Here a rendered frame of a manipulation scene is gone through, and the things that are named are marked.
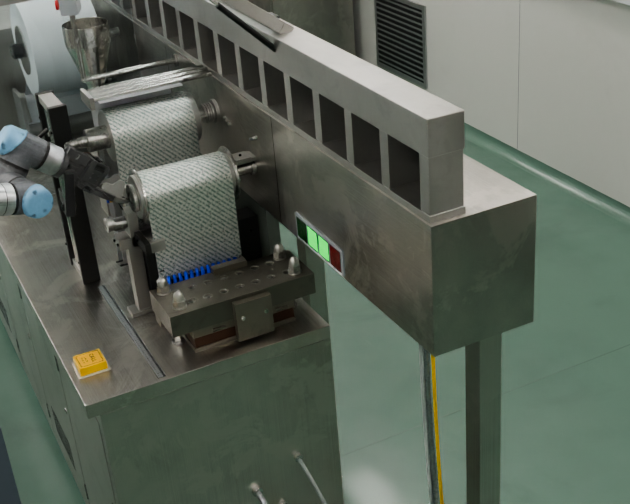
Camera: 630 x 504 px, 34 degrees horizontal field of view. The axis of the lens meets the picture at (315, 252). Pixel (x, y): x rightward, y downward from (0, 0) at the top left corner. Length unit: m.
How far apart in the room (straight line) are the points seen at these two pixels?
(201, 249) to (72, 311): 0.43
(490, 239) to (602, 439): 1.82
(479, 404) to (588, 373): 1.76
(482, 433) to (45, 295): 1.33
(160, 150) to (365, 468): 1.39
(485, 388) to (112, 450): 0.93
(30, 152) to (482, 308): 1.14
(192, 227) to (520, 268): 0.95
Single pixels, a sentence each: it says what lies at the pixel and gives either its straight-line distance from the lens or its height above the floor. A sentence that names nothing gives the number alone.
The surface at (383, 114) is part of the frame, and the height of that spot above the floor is 1.62.
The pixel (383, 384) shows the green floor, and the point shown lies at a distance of 4.05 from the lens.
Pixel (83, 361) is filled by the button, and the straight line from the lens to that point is 2.69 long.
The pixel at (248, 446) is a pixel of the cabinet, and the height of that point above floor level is 0.61.
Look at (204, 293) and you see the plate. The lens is 2.67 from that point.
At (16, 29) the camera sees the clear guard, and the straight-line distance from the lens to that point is 3.54.
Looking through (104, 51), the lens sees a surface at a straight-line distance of 3.30.
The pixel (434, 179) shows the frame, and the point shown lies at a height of 1.53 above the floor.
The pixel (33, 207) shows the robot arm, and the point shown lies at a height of 1.37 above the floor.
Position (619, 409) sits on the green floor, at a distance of 3.96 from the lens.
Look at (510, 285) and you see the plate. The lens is 2.18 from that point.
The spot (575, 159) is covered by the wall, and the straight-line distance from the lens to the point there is 5.52.
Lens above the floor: 2.34
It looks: 28 degrees down
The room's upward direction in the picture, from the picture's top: 5 degrees counter-clockwise
